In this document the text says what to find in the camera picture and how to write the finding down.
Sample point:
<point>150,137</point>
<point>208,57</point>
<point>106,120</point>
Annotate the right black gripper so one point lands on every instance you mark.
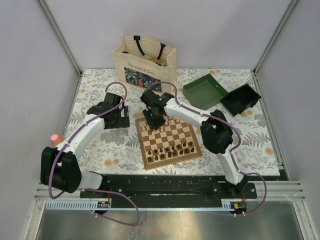
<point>152,124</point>

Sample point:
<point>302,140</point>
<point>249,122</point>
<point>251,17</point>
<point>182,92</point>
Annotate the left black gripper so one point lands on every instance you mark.
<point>123,122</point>

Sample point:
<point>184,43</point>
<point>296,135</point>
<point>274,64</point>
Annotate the wooden chess board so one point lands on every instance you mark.
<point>172,143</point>

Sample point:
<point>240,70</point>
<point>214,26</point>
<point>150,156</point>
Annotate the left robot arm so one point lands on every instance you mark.
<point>59,164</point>

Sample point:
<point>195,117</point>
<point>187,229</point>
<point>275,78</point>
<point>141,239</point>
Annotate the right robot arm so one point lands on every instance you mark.
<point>216,132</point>

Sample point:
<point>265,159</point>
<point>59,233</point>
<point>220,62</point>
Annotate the green open box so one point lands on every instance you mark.
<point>204,92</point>

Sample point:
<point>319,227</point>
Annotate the beige printed tote bag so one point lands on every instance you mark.
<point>142,62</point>

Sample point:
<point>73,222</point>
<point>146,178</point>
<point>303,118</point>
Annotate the pink capped bottle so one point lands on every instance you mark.
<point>56,139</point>

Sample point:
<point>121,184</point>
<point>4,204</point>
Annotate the black plastic bin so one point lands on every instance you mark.
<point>240,99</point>

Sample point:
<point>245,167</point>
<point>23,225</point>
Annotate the floral table mat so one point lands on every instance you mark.
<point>117,151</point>

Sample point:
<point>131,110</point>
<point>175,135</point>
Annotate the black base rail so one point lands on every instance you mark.
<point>169,191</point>

